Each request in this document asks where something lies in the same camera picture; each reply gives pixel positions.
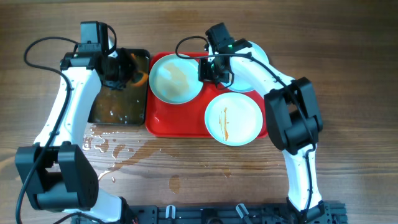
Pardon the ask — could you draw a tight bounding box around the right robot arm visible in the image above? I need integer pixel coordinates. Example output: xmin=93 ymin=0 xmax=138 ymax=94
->
xmin=199 ymin=23 xmax=324 ymax=223

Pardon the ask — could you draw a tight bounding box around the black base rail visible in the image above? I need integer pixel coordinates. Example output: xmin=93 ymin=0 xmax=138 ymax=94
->
xmin=70 ymin=202 xmax=348 ymax=224

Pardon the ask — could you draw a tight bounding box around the orange green sponge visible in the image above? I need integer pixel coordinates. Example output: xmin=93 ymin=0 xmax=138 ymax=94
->
xmin=130 ymin=53 xmax=149 ymax=87

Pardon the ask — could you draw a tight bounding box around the red plastic tray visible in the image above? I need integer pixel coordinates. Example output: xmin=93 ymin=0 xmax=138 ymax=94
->
xmin=145 ymin=51 xmax=269 ymax=139

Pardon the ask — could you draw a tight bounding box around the black water tray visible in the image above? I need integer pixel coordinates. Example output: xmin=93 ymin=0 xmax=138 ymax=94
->
xmin=88 ymin=49 xmax=150 ymax=126

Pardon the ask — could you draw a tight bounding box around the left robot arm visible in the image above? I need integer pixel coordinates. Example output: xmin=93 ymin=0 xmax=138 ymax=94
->
xmin=15 ymin=21 xmax=138 ymax=223

